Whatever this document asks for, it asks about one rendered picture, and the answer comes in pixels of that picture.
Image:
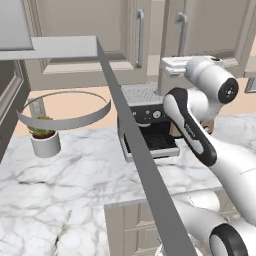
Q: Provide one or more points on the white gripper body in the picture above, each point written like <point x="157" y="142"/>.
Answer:
<point x="173" y="65"/>

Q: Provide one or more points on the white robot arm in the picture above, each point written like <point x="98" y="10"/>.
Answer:
<point x="233" y="166"/>

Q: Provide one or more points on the beige cabinet door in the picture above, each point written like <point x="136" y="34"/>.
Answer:
<point x="213" y="26"/>
<point x="83" y="26"/>

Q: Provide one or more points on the dark grey cabinet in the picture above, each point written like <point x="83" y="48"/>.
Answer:
<point x="10" y="96"/>

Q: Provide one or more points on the beige base cabinet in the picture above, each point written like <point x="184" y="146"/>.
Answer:
<point x="133" y="230"/>

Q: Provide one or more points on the black silver coffee machine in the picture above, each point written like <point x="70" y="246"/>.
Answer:
<point x="151" y="115"/>

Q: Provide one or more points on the brown box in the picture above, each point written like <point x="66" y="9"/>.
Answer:
<point x="175" y="130"/>

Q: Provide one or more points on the grey mesh object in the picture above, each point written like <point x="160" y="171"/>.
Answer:
<point x="251" y="85"/>

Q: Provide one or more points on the grey metal stool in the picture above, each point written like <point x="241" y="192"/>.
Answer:
<point x="146" y="166"/>

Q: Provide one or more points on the grey speckled block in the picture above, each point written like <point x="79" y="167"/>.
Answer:
<point x="37" y="108"/>

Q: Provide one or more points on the green plant in white pot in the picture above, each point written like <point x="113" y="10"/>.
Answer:
<point x="46" y="145"/>

